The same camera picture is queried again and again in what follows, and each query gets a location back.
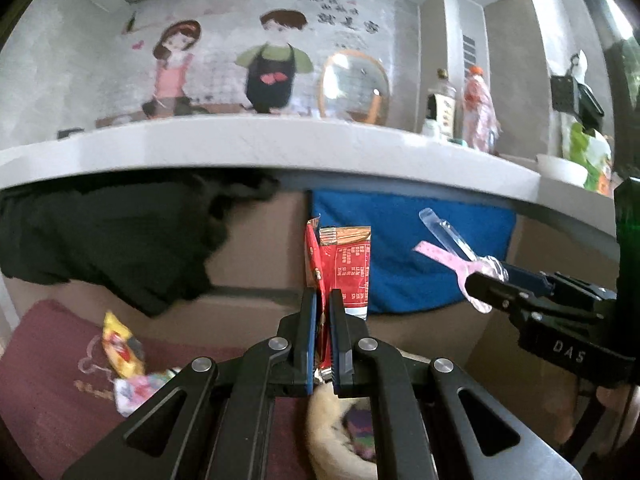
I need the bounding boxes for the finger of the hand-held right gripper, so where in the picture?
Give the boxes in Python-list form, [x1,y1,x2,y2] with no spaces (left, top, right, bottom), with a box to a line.
[499,260,557,296]
[464,271,546,319]

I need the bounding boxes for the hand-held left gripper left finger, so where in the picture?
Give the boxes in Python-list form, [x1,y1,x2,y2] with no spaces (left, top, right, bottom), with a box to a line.
[61,291,321,480]

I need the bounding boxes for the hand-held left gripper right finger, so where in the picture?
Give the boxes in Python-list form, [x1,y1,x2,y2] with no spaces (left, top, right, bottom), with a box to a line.
[327,289,583,480]

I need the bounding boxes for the red snack wrapper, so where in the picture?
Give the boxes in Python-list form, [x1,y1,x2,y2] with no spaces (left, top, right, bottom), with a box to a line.
[305,216,373,383]

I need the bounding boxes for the cardboard box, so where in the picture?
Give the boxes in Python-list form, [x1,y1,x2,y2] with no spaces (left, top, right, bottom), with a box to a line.
[147,191,313,356]
[367,217,621,441]

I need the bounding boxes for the blue towel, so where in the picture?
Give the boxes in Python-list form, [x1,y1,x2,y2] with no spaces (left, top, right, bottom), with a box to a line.
[310,189,518,315]

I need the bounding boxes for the white bowl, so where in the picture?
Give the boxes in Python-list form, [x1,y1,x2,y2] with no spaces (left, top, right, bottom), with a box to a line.
[536,153,590,188]

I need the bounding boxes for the green packet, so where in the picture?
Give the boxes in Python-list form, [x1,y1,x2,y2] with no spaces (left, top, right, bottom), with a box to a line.
[570,122,616,194]

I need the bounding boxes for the pink patterned bottle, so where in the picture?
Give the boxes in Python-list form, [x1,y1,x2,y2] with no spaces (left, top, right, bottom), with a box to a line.
[462,64,502,154]

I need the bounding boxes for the colourful cartoon snack wrapper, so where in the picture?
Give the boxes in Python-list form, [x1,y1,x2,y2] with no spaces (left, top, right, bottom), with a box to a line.
[113,367,182,417]

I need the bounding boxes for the black kitchen utensil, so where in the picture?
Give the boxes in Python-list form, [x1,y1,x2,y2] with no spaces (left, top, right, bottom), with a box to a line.
[550,74,575,111]

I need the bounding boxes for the yellow snack packet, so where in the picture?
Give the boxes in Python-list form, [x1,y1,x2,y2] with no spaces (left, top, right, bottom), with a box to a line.
[101,311,147,380]

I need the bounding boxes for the glass bottle with label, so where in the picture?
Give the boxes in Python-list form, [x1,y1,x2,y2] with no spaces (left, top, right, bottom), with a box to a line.
[425,69,458,141]

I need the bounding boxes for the white counter ledge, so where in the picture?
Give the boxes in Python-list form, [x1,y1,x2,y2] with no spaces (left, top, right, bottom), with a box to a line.
[0,115,621,252]

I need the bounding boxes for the black cloth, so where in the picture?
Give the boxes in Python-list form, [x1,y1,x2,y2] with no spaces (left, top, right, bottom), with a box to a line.
[0,170,281,317]

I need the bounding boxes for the dark red cloth cover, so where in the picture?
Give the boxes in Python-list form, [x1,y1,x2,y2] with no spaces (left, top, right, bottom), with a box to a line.
[0,299,311,480]

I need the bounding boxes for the oval wooden-frame mirror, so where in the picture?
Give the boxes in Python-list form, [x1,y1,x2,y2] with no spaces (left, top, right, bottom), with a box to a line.
[318,51,391,126]

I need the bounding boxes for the cartoon wall sticker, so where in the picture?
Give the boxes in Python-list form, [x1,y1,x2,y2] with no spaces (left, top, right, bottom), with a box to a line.
[95,0,396,128]

